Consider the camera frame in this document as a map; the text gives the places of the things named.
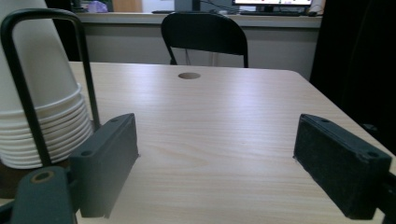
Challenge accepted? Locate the long grey counter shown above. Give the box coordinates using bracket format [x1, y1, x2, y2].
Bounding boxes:
[76, 11, 323, 30]

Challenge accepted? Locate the black curtain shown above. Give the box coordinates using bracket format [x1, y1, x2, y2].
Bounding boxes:
[45, 0, 84, 62]
[309, 0, 396, 156]

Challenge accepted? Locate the white cup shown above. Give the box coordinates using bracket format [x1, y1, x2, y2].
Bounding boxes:
[0, 0, 94, 171]

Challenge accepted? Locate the black keyboard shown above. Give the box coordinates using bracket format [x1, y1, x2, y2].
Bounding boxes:
[239, 10, 302, 17]

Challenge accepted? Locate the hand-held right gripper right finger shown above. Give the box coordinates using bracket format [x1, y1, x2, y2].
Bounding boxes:
[292, 113, 393, 220]

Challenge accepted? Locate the black wire cup holder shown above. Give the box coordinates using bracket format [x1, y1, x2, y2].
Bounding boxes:
[0, 7, 102, 200]

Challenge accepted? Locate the purple bag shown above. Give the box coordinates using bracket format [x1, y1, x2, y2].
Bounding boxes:
[87, 0, 108, 14]

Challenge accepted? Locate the black folding chair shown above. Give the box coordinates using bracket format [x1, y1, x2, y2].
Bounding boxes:
[161, 11, 249, 69]

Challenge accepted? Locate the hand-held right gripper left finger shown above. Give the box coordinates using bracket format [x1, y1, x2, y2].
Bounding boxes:
[68, 112, 140, 218]

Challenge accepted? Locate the brown cardboard box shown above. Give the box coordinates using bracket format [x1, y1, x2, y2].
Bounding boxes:
[111, 0, 144, 14]

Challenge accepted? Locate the computer monitor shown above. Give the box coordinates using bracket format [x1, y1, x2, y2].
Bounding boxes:
[232, 0, 313, 7]

